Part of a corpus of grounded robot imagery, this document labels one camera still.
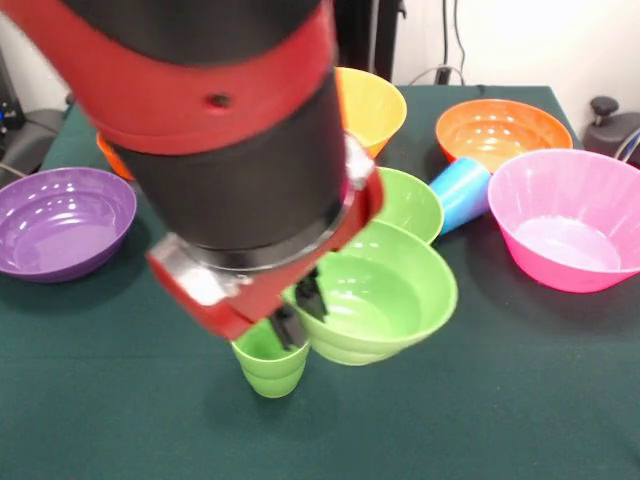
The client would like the wide purple bowl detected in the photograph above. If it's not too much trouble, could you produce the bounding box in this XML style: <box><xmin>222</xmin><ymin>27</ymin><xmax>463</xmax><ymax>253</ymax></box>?
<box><xmin>0</xmin><ymin>166</ymin><xmax>138</xmax><ymax>284</ymax></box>

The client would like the large green bowl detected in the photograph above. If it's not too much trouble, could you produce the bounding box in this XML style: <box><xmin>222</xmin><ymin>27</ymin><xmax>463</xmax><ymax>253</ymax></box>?
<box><xmin>369</xmin><ymin>166</ymin><xmax>446</xmax><ymax>246</ymax></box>

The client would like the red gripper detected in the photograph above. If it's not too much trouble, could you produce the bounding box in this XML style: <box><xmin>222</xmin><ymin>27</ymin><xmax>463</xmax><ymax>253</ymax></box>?
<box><xmin>144</xmin><ymin>167</ymin><xmax>387</xmax><ymax>352</ymax></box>

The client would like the small green bowl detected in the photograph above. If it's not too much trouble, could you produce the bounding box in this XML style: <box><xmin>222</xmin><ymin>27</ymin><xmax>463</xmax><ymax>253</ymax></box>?
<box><xmin>282</xmin><ymin>219</ymin><xmax>459</xmax><ymax>367</ymax></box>

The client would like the large pink bowl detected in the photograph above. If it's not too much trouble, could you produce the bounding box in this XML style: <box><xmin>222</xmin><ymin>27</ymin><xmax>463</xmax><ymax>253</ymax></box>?
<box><xmin>487</xmin><ymin>148</ymin><xmax>640</xmax><ymax>295</ymax></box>

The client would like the grey chair with black knob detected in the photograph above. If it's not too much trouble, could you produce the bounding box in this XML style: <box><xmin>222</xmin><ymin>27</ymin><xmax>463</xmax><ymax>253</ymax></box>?
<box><xmin>582</xmin><ymin>96</ymin><xmax>640</xmax><ymax>166</ymax></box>

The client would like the stack of green cups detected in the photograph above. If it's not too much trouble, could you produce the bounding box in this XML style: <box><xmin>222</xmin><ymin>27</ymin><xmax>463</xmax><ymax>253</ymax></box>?
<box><xmin>230</xmin><ymin>319</ymin><xmax>312</xmax><ymax>399</ymax></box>

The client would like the white cable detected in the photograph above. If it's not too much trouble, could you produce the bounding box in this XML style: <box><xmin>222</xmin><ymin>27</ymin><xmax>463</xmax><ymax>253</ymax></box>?
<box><xmin>407</xmin><ymin>64</ymin><xmax>442</xmax><ymax>86</ymax></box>

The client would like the blue cup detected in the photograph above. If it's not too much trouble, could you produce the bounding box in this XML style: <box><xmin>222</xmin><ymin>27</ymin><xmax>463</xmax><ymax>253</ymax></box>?
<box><xmin>428</xmin><ymin>156</ymin><xmax>492</xmax><ymax>236</ymax></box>

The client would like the wide red-orange bowl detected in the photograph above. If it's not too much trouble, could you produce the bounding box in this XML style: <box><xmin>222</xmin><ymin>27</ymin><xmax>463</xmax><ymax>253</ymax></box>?
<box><xmin>434</xmin><ymin>98</ymin><xmax>575</xmax><ymax>174</ymax></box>

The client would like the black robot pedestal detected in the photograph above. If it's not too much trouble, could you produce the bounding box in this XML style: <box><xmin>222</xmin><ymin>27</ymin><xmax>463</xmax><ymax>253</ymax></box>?
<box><xmin>333</xmin><ymin>0</ymin><xmax>407</xmax><ymax>84</ymax></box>

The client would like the dark green tablecloth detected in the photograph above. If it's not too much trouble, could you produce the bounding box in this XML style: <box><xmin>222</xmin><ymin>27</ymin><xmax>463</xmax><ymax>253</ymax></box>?
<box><xmin>0</xmin><ymin>83</ymin><xmax>640</xmax><ymax>480</ymax></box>

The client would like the black wall cable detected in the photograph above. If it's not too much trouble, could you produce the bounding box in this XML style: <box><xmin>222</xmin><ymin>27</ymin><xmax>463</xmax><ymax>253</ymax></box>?
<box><xmin>442</xmin><ymin>0</ymin><xmax>469</xmax><ymax>86</ymax></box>

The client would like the small orange bowl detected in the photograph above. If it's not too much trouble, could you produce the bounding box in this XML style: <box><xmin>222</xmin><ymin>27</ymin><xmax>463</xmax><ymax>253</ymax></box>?
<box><xmin>96</xmin><ymin>132</ymin><xmax>135</xmax><ymax>182</ymax></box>

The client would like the large yellow-orange bowl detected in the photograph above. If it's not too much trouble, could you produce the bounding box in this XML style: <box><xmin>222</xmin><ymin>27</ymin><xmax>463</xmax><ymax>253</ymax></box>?
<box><xmin>335</xmin><ymin>66</ymin><xmax>408</xmax><ymax>161</ymax></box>

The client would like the black equipment box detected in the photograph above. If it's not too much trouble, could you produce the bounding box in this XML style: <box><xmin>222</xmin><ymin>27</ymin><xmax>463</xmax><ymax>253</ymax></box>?
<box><xmin>0</xmin><ymin>44</ymin><xmax>26</xmax><ymax>139</ymax></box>

